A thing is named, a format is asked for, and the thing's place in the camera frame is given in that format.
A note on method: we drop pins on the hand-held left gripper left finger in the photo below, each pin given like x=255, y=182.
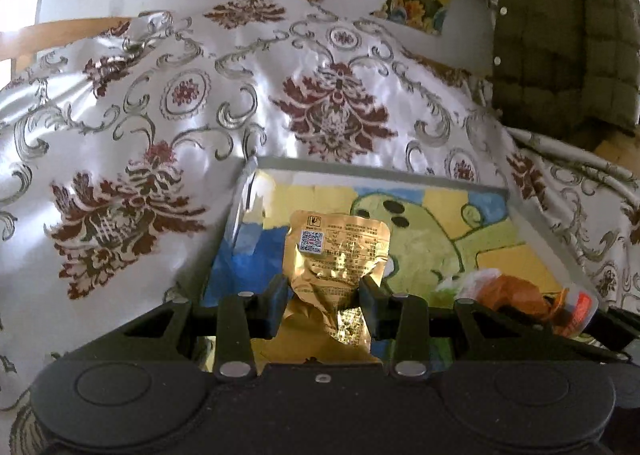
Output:
x=278, y=307

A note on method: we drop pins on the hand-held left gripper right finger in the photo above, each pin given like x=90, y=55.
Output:
x=371, y=310

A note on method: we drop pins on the gold foil snack packet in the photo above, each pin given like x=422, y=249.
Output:
x=340, y=275

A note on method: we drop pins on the grey tray with painted bottom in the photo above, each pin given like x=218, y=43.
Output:
x=430, y=230

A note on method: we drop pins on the orange snack packet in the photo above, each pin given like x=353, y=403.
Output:
x=515, y=297

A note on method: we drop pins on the floral patterned satin blanket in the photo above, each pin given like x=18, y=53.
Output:
x=200, y=155

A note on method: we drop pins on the olive green quilted jacket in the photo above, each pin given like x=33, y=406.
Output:
x=560, y=35

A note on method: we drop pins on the wooden bed frame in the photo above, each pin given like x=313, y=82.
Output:
x=55, y=35

